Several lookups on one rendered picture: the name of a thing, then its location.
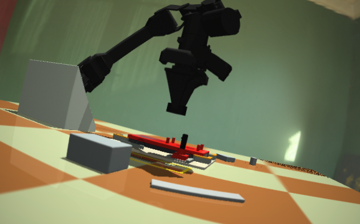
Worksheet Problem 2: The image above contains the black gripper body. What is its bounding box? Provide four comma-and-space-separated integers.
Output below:
159, 33, 209, 86

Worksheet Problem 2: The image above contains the white flat bar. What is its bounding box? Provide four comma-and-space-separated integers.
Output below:
151, 179, 245, 203

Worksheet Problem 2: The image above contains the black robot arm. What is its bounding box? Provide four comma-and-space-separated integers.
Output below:
77, 0, 242, 92

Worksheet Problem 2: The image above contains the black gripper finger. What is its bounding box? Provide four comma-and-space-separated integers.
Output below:
164, 67, 197, 108
180, 80, 204, 106

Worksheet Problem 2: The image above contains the black wheel with grey hub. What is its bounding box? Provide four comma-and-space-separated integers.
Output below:
166, 103, 187, 116

